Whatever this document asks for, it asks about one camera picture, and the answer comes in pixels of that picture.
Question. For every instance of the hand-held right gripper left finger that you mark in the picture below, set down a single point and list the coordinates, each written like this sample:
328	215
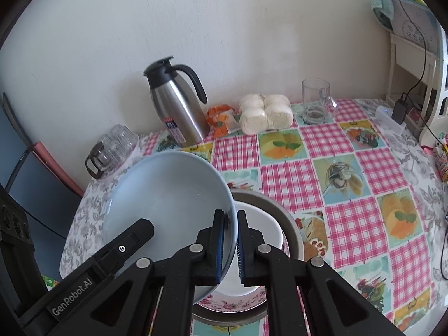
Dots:
219	248

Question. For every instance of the clear glass mug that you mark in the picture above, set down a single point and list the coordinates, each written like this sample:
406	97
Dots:
315	101

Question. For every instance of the orange snack packet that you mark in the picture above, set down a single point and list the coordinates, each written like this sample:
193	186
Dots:
217	115

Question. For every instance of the pink checkered tablecloth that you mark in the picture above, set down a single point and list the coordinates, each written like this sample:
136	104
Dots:
350	182

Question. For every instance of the black power adapter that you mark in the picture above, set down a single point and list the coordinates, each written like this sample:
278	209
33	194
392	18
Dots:
399	110

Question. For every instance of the grey floral tablecloth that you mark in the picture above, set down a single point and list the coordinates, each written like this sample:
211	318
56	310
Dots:
416	168

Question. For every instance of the clear glass cup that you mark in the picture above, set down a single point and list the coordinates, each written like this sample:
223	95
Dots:
115	150
127	140
117	129

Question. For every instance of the pink board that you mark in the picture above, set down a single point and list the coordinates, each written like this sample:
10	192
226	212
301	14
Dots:
59	171

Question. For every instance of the colourful snack packet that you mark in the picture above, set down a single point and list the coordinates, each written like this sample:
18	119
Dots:
441	162

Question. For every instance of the round stainless steel plate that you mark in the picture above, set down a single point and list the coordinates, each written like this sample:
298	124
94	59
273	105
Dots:
287	224

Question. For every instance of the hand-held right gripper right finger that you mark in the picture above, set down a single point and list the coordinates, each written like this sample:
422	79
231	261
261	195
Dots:
240	252

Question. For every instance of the green cloth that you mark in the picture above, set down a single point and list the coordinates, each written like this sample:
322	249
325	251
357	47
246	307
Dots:
381	7

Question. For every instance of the white power strip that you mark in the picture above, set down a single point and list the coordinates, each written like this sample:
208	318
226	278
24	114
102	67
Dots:
385	113

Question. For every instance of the white shelf rack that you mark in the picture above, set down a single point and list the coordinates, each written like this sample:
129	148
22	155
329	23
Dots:
413	59

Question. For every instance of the white square plate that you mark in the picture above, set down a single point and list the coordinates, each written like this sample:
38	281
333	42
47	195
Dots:
262	224

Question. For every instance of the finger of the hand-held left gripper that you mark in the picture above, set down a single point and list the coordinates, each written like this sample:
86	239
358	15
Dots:
105	255

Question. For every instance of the bag of white buns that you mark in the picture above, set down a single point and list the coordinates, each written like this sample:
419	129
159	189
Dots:
266	115

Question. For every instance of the grey flat board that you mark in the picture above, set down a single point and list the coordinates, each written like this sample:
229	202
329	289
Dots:
413	21

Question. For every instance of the stainless steel thermos jug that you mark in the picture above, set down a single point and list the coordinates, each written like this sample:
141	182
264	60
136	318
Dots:
178	112

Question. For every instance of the floral rim round plate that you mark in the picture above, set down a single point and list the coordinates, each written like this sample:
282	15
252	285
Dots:
227	302

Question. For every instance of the green carton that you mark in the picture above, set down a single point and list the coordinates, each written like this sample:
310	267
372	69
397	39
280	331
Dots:
50	281

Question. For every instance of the plain white bowl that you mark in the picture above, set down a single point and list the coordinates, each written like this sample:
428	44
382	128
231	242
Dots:
157	196

